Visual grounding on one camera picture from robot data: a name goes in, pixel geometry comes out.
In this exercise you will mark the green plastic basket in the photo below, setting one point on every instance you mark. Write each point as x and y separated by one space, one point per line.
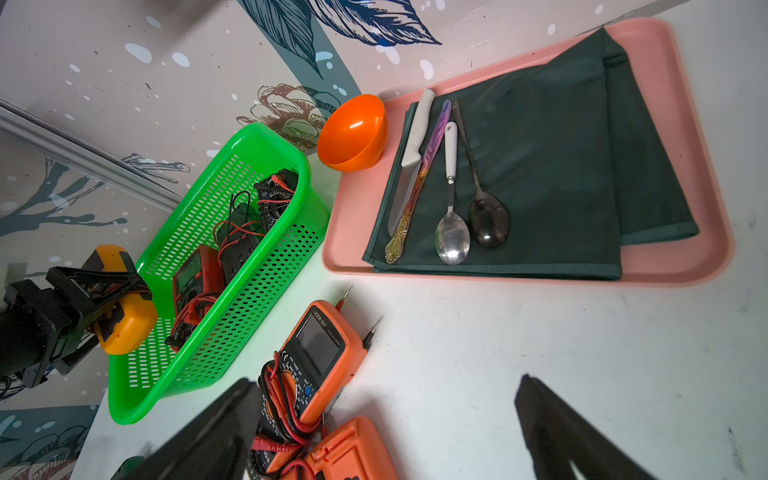
137 381

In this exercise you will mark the white handled spoon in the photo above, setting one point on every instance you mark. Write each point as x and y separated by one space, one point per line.
452 239

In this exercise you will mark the dark metal spoon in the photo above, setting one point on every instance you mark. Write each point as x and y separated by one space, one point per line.
489 219

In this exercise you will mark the dark green cloth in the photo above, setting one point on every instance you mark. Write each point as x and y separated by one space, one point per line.
571 150

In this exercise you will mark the orange multimeter face down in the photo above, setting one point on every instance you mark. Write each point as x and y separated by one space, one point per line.
354 450

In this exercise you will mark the orange multimeter face up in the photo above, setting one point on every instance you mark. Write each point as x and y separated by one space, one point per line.
305 376

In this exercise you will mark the white handled knife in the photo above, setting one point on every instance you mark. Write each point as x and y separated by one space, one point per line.
411 161

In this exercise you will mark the black multimeter face down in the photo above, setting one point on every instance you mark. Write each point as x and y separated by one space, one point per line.
238 235

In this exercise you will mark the multicolour handled knife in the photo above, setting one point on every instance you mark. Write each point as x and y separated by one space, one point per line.
395 248

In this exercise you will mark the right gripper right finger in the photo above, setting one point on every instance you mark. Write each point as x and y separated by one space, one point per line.
561 442

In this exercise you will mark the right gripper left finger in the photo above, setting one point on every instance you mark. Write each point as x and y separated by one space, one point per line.
214 445

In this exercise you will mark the yellow multimeter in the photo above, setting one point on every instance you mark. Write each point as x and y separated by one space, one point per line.
132 318

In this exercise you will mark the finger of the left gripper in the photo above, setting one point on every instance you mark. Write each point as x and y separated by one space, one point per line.
96 285
78 348

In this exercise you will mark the small black multimeter front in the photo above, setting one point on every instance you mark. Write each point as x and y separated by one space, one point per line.
274 195

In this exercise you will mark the pink plastic tray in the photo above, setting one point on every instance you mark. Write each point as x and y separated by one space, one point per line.
656 62

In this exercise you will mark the red black multimeter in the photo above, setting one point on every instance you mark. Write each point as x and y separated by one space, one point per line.
196 287

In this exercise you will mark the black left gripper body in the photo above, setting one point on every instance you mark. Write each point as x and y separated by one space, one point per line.
37 333

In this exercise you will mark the orange plastic bowl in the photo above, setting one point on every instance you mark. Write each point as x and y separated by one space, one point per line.
354 137

